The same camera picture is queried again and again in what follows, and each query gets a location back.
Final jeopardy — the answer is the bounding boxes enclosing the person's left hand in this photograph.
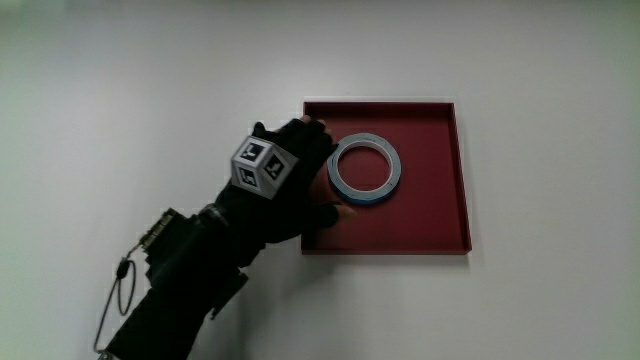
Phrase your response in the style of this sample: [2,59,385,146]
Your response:
[214,115,358,251]

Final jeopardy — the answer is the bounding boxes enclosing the blue tape roll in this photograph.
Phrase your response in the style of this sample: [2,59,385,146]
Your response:
[326,132,403,206]

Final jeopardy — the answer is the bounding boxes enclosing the red square tray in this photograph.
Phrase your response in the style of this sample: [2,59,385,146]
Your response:
[300,101,473,256]

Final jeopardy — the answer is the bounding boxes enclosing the thin grey cable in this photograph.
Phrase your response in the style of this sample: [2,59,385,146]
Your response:
[92,244,149,354]

